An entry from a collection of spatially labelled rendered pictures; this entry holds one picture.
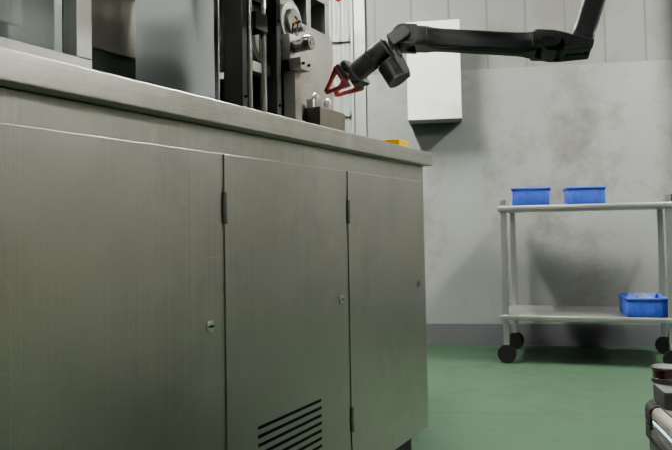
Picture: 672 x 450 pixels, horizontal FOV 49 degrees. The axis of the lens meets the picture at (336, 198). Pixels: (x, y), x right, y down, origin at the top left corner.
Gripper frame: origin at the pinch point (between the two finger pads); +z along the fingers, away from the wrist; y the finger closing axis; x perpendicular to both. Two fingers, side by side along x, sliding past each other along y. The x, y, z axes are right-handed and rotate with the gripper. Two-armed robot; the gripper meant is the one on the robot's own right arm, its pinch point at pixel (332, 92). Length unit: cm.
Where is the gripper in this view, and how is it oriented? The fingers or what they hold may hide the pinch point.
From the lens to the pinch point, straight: 208.2
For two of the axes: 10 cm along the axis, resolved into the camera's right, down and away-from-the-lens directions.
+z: -7.4, 5.6, 3.7
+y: 4.5, 0.1, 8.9
